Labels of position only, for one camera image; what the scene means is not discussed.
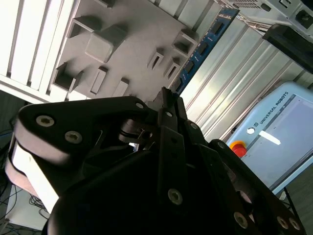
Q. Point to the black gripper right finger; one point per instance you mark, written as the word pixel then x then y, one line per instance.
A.
pixel 234 176

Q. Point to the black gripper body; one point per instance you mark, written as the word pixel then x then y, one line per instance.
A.
pixel 110 195

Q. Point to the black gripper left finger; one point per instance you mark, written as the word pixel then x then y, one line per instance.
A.
pixel 73 115

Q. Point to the blue RAM stick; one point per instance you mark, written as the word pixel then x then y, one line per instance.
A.
pixel 209 41

